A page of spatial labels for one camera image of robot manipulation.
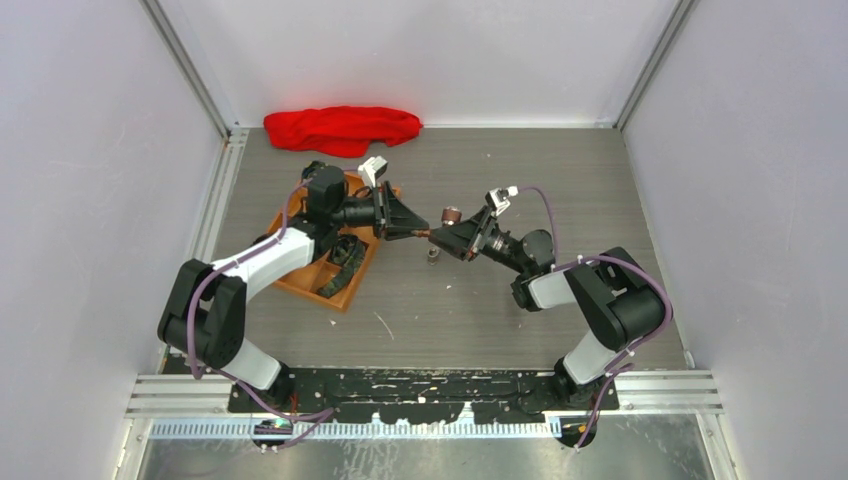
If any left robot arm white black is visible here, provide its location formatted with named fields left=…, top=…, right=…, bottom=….
left=157, top=157, right=429, bottom=413

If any brown water faucet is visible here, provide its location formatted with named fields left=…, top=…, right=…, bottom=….
left=413, top=206, right=462, bottom=238

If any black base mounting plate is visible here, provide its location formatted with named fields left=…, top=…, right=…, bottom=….
left=228, top=367, right=621, bottom=427

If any orange compartment tray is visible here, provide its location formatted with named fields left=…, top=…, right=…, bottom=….
left=250, top=167, right=382, bottom=312

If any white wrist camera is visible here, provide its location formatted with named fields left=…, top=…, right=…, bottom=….
left=357, top=156, right=388, bottom=188
left=485, top=186, right=519, bottom=218

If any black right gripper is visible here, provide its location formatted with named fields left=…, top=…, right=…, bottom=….
left=428, top=206, right=529, bottom=277

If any aluminium slotted rail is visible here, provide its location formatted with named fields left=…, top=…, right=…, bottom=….
left=150, top=417, right=561, bottom=440

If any red cloth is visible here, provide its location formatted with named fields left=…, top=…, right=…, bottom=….
left=263, top=106, right=423, bottom=158

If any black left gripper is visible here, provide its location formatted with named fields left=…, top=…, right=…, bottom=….
left=331, top=183, right=429, bottom=243

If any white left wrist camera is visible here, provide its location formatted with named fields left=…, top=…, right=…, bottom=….
left=357, top=156, right=388, bottom=188

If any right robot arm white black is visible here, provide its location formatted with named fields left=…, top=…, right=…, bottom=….
left=426, top=207, right=673, bottom=411

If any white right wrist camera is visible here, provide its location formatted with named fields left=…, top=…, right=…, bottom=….
left=485, top=186, right=519, bottom=218

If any unrolled green camouflage tie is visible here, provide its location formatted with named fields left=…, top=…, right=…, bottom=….
left=315, top=234, right=368, bottom=298

